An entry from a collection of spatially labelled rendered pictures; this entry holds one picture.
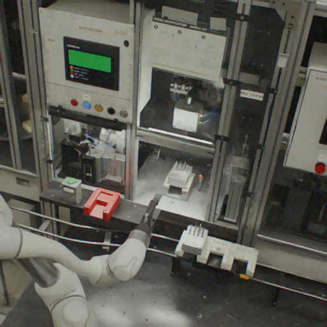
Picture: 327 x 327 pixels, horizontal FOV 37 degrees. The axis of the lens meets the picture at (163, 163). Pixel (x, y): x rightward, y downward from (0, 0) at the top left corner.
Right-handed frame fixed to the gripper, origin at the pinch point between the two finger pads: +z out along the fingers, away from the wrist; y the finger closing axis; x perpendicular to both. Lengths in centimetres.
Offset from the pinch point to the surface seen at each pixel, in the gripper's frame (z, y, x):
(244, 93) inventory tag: 21, 51, -27
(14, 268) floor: 26, -112, 101
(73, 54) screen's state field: 18, 54, 46
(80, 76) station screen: 18, 45, 44
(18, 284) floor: 16, -112, 92
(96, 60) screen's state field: 18, 54, 36
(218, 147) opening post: 21.4, 22.6, -20.0
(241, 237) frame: 22, -27, -38
